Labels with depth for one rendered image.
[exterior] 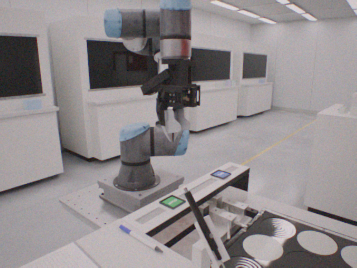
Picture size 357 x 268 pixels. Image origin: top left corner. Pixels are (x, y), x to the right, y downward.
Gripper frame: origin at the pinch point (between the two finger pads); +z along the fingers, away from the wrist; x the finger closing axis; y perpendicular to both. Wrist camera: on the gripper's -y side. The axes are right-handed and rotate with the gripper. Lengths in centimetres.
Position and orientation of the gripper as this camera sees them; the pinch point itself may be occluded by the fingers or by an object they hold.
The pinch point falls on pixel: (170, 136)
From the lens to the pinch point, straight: 69.0
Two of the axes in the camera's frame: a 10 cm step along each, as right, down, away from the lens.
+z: 0.0, 9.6, 2.7
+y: 7.5, 1.8, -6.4
